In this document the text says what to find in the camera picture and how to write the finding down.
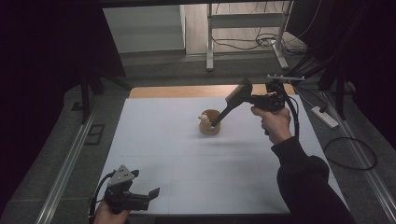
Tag aluminium floor rail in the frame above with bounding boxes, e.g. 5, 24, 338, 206
35, 108, 98, 224
321, 91, 396, 222

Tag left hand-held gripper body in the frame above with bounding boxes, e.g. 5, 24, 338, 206
104, 164, 151, 215

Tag right hand-held gripper cable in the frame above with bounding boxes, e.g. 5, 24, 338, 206
275, 82, 301, 140

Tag tangle of black cables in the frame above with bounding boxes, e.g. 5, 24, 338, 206
211, 29, 310, 58

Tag wooden cup with duck figure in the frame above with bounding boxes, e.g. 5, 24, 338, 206
198, 108, 223, 136

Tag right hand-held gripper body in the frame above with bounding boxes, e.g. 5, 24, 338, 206
251, 74, 306, 114

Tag black floor cable loop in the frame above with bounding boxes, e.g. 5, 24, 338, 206
322, 135, 379, 172

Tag grey metal stand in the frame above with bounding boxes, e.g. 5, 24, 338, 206
205, 0, 295, 73

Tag black tripod stand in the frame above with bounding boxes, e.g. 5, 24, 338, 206
317, 69, 358, 121
70, 69, 134, 125

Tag hand-held gripper cable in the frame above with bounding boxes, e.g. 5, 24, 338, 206
88, 170, 117, 224
275, 82, 301, 140

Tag left hand-held gripper cable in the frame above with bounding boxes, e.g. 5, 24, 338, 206
88, 170, 117, 224

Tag white power strip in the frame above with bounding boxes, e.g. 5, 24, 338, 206
309, 105, 340, 130

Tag person's left hand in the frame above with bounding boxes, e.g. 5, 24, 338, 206
92, 200, 133, 224

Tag person's right hand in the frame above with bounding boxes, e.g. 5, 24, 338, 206
250, 105, 293, 146

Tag dark curtain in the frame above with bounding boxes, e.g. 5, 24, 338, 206
286, 0, 396, 150
0, 0, 127, 216

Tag white table cover sheet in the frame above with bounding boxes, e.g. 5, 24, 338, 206
98, 94, 349, 216

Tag black floor socket plate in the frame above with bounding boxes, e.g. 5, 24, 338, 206
83, 123, 106, 146

